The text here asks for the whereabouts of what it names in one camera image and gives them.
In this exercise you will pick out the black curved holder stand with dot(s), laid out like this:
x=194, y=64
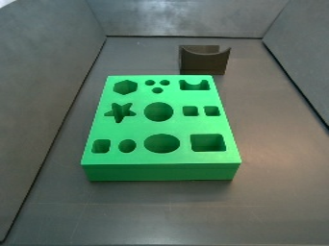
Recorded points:
x=204, y=59

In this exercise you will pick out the green shape sorter block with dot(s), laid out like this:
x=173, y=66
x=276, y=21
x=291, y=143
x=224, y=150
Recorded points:
x=161, y=130

